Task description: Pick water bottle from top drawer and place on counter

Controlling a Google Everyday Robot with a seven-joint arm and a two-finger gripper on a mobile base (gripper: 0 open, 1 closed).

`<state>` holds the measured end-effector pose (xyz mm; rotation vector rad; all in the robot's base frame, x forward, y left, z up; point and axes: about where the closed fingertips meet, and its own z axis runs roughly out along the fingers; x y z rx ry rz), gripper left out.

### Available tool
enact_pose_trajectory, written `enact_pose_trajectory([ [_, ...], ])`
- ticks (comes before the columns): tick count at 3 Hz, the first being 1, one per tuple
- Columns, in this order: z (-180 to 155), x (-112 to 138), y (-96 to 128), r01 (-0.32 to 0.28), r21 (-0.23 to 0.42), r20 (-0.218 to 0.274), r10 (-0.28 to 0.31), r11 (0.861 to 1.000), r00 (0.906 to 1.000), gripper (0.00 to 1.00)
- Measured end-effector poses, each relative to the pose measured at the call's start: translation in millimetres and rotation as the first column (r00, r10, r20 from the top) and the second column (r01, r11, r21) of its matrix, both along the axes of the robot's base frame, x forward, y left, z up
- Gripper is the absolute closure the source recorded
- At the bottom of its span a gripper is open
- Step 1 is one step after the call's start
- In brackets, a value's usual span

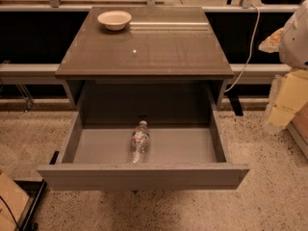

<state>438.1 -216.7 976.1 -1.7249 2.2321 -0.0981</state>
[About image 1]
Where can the cardboard box left corner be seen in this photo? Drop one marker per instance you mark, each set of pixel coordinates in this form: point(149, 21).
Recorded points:
point(15, 200)

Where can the wooden box right side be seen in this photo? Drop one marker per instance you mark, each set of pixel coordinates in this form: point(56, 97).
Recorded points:
point(298, 128)

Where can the grey cabinet with brown top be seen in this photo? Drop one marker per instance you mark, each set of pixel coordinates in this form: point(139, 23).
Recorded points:
point(165, 66)

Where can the black tray frame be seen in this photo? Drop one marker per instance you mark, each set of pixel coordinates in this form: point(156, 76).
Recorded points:
point(35, 189)

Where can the clear plastic water bottle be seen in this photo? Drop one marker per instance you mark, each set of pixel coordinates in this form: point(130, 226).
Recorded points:
point(139, 143)

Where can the white paper bowl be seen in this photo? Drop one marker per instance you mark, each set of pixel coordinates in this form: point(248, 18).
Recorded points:
point(114, 20)

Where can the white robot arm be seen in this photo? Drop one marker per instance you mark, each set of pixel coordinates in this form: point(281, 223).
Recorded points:
point(291, 41)

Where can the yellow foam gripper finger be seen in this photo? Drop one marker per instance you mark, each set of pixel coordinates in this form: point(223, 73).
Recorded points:
point(288, 94)

